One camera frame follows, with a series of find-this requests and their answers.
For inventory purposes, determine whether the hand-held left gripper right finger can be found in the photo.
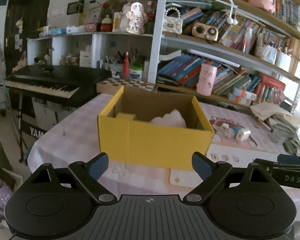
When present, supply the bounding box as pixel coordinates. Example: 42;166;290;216
182;151;275;203

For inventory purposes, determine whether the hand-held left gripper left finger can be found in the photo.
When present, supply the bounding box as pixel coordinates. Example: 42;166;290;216
27;152;118;203

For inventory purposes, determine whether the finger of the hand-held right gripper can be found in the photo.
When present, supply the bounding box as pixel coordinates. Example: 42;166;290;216
253;158;300;174
277;154;300;166

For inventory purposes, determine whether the yellow cardboard box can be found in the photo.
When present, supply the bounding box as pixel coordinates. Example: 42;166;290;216
97;85;215;172

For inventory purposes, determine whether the pink plush toy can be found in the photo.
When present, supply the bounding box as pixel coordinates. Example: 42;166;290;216
150;109;187;129

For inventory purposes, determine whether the pile of papers and booklets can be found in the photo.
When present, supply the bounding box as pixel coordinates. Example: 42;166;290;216
250;101;300;155

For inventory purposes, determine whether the pink checkered tablecloth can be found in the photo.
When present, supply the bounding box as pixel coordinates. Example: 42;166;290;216
27;94;300;205

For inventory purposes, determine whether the row of upright colourful books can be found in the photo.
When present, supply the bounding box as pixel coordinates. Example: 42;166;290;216
254;84;285;103

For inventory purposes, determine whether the white orange carton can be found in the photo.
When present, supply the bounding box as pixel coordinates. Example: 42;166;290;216
227;94;252;105
234;88;257;100

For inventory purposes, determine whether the red flat box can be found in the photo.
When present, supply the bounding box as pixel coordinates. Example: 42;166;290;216
260;74;286;90

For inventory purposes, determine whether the brown checkered box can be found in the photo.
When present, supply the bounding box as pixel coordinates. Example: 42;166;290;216
96;77;155;94

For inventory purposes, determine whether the black keyboard stand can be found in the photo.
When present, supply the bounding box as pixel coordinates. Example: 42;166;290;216
16;92;60;165

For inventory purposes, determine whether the pink printed cup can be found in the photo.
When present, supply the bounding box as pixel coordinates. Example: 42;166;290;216
196;63;218;96

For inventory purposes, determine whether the white pen holder with pens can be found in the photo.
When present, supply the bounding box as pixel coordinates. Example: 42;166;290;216
104;47;125;79

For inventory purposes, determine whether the white storage container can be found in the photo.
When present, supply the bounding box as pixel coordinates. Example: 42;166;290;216
275;51;292;72

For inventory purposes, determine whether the row of leaning books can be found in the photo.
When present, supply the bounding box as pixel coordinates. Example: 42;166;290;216
156;52;262;98

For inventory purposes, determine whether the black electronic keyboard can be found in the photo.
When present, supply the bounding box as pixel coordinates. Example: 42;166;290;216
4;64;113;108

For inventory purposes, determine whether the white jar green lid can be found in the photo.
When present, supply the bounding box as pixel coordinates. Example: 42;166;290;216
130;65;143;79

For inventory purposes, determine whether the purple bag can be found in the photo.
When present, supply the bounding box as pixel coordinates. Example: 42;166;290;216
0;160;23;225

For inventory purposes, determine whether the red slim bottle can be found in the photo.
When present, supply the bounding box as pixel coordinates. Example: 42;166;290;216
123;51;130;78

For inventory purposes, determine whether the wooden slat box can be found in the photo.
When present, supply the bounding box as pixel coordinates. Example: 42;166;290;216
289;37;300;73

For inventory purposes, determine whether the white basket with pens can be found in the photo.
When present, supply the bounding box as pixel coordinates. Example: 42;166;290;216
255;44;278;64

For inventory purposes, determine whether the white box red label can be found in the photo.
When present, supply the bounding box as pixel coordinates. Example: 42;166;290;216
79;50;92;67

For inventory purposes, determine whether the white light bar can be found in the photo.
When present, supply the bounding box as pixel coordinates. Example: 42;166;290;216
187;48;240;67

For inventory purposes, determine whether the white cubby shelf unit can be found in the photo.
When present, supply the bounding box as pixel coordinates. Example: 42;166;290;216
27;31;155;83

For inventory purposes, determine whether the pastel gradient bottle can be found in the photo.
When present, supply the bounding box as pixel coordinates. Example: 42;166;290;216
243;27;253;53

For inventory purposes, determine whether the rose gold radio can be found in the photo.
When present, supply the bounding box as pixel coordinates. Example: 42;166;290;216
192;22;220;42

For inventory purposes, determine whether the row of colourful shelf books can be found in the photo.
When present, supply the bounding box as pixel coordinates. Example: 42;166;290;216
182;5;290;53

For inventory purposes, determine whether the white flat box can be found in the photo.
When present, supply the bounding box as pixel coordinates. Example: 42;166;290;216
66;25;85;34

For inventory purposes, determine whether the red round jar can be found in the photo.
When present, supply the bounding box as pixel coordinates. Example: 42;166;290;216
101;15;113;32

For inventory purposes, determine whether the small pink box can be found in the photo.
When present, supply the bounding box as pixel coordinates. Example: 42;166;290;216
84;17;97;32

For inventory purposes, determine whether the blue tissue pack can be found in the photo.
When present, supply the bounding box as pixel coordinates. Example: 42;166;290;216
39;27;67;37

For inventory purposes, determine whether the yellow white bottle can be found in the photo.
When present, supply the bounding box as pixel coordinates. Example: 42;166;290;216
112;12;122;32

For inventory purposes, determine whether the white quilted purse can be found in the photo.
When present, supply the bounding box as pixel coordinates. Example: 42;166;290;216
164;7;184;35

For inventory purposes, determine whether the white floral paper bag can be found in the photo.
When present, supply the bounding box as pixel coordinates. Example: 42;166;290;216
122;2;147;34

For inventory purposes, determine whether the row of dark books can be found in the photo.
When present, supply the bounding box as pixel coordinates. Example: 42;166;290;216
271;0;300;27

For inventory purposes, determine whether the dark wooden door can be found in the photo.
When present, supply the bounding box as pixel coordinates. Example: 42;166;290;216
4;0;54;68

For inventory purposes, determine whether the white frame wooden bookshelf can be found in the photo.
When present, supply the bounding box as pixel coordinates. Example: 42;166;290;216
147;0;300;120

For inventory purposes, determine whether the black picture frame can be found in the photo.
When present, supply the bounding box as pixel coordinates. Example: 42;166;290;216
67;1;84;15

